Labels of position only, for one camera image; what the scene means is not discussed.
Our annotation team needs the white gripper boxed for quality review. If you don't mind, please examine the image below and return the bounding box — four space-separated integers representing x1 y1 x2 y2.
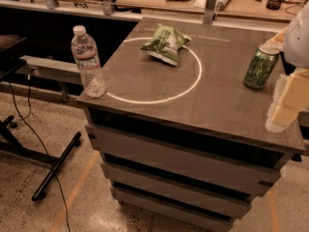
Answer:
262 2 309 132

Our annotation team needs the green jalapeno chip bag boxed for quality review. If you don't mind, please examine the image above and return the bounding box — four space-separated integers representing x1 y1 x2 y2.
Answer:
141 24 191 66

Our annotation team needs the clear plastic water bottle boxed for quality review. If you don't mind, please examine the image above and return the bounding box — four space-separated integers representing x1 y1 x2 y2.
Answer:
70 25 106 98

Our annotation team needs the green soda can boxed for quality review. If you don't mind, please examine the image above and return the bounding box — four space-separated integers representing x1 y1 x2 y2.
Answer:
243 45 279 90

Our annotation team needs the black round cup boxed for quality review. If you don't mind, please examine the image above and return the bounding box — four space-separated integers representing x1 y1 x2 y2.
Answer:
267 0 284 11

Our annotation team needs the grey drawer cabinet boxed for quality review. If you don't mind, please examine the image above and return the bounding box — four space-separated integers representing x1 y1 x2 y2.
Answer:
85 104 304 232

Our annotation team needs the black chair base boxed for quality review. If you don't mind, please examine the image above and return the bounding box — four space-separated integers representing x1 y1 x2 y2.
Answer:
0 115 81 202

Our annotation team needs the black floor cable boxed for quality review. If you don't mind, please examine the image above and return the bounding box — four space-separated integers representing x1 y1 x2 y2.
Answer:
7 69 71 232

